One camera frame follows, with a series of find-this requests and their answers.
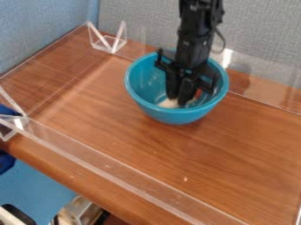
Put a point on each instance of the blue cloth object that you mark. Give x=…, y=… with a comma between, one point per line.
x=7, y=159

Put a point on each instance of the black and white object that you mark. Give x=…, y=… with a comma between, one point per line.
x=13, y=216

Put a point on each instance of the clear acrylic front barrier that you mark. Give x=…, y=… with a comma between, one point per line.
x=156, y=202

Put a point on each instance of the clear acrylic corner bracket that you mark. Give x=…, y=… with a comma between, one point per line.
x=105, y=42

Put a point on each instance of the grey metal frame below table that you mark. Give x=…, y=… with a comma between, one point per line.
x=79, y=212

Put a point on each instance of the clear acrylic barrier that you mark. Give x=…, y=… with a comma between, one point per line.
x=156, y=202
x=267, y=81

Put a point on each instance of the blue bowl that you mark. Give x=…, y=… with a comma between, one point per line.
x=146, y=87

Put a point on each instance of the brown and white toy mushroom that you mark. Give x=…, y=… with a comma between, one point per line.
x=172, y=103

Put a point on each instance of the clear acrylic back barrier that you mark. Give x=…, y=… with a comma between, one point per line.
x=267, y=81

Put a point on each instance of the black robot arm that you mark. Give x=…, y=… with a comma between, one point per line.
x=200, y=18

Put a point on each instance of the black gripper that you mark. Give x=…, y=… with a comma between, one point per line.
x=188, y=70

